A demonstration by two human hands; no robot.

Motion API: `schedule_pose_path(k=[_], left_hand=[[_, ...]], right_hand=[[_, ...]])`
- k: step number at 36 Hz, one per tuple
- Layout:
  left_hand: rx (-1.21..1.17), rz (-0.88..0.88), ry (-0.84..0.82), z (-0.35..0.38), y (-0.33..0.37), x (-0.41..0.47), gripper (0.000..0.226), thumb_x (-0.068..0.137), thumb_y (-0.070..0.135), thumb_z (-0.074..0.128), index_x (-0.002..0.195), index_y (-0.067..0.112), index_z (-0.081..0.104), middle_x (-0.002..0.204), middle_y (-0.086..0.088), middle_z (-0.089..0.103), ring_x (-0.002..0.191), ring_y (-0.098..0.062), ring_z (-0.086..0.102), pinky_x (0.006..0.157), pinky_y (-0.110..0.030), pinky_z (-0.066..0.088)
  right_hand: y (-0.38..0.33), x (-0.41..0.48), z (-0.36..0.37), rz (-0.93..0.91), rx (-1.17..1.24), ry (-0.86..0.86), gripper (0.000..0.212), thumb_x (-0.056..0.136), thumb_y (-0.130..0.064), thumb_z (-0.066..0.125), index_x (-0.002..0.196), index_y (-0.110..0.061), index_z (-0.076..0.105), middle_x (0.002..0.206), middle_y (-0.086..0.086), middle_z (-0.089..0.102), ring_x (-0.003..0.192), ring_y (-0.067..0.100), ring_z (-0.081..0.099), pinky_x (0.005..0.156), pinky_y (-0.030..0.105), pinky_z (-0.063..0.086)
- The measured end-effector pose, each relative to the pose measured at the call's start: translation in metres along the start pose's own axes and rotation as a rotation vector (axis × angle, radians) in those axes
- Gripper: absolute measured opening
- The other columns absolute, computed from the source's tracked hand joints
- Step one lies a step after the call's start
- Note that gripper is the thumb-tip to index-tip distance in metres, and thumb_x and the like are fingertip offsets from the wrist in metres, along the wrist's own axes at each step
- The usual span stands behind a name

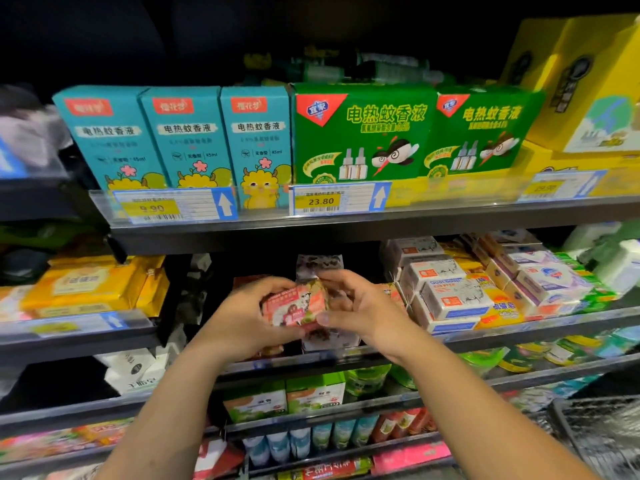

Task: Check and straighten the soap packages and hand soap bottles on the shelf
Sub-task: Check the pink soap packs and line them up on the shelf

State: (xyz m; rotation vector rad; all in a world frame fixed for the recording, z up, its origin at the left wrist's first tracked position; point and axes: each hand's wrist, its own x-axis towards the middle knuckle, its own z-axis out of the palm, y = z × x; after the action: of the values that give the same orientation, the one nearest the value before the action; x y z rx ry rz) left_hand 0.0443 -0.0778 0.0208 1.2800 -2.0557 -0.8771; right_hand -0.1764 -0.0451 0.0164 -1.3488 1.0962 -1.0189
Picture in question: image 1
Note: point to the red white packet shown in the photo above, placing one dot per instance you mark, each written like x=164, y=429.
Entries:
x=215, y=460

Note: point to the stack of yellow soap cartons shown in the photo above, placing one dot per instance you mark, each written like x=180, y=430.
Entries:
x=85, y=287

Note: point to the stack of floral soap boxes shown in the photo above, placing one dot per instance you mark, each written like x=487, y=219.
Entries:
x=320, y=265

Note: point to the dark green packets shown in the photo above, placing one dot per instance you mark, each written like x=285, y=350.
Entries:
x=40, y=237

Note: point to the person's left forearm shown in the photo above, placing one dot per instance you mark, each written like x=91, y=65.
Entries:
x=170, y=425

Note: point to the green white carton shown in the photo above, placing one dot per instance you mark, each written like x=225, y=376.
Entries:
x=255, y=403
x=315, y=395

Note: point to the teal packets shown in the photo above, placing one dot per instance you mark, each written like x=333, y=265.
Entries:
x=550, y=393

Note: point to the flat yellow box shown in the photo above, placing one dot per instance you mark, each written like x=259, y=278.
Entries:
x=560, y=163

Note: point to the stack of white orange soap boxes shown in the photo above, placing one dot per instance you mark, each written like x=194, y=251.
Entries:
x=455, y=300

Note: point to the stack of green soap boxes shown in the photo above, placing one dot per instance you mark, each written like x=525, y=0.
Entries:
x=600, y=293

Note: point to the pile of colourful packets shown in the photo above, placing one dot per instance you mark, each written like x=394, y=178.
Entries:
x=65, y=472

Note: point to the teal box pink flower print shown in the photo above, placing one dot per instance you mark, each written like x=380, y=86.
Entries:
x=190, y=140
x=105, y=140

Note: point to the row of red tubes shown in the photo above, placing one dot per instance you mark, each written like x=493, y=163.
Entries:
x=405, y=423

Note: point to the yellow red flat pack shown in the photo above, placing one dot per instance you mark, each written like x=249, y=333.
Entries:
x=325, y=469

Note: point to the white printed small cartons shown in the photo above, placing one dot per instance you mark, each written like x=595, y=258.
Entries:
x=135, y=370

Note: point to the person's right hand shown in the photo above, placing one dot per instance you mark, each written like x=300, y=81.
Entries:
x=370, y=313

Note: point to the row of dark green packs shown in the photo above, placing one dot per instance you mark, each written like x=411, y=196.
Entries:
x=390, y=70

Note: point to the row of pink orange packets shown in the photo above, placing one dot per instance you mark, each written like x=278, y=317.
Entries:
x=70, y=440

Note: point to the green box mosquito print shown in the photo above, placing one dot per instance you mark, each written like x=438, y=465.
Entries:
x=360, y=125
x=490, y=125

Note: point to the row of blue white tubes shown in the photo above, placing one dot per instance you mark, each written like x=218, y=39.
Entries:
x=300, y=440

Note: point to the orange white packet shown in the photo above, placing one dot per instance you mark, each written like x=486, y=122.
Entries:
x=15, y=303

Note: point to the large yellow box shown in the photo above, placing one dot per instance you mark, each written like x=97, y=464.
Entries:
x=580, y=85

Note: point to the pink flat pack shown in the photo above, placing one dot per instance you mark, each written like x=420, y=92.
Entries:
x=410, y=457

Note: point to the white blue price tag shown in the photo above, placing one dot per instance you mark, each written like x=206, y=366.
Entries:
x=560, y=186
x=175, y=206
x=335, y=199

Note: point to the person's right forearm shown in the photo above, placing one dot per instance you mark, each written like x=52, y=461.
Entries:
x=490, y=415

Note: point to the person's left hand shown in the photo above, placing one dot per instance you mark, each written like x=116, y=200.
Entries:
x=240, y=323

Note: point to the white blue price strip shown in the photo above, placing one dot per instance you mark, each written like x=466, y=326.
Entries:
x=60, y=325

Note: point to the stack of yellow soap boxes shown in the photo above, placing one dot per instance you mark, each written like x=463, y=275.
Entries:
x=505, y=313

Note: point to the stack of white purple soap boxes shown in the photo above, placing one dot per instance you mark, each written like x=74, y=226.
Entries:
x=550, y=280

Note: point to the white hand sanitizer bottle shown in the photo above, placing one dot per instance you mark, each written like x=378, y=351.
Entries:
x=585, y=237
x=620, y=267

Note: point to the stack of white plastic packs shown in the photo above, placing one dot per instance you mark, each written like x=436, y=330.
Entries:
x=30, y=130

